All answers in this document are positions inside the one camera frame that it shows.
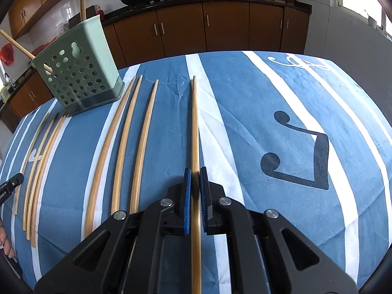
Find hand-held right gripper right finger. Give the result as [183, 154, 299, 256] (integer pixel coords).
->
[199, 166, 358, 294]

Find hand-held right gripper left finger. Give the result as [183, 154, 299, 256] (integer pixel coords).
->
[34, 168, 192, 294]

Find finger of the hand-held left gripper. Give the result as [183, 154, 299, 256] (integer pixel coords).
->
[0, 173, 25, 207]

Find green perforated utensil holder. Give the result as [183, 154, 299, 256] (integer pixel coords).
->
[31, 15, 125, 117]

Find person's left hand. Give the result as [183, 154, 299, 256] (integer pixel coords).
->
[0, 217, 15, 259]

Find red plastic bag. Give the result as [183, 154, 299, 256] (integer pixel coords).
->
[0, 43, 14, 66]

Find red basin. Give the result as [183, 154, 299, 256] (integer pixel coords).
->
[31, 38, 57, 55]

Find blue white striped tablecloth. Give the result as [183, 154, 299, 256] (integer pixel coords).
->
[0, 50, 392, 294]

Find dark brown chopping board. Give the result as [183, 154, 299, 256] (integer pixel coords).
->
[68, 5, 98, 28]

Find brown upper kitchen cabinets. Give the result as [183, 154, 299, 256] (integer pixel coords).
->
[9, 0, 82, 37]

